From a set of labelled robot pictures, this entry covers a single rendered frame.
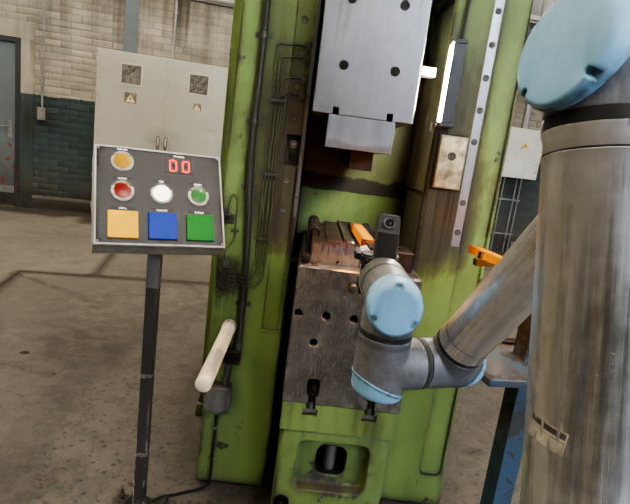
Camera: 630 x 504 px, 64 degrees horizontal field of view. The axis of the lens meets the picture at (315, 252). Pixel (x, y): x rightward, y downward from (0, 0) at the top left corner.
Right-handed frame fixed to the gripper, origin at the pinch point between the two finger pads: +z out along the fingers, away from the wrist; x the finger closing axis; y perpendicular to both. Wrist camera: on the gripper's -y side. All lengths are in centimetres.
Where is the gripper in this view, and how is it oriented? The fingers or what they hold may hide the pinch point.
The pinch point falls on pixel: (372, 246)
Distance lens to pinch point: 115.6
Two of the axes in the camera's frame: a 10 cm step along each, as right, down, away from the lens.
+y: -1.2, 9.7, 2.2
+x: 9.9, 1.2, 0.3
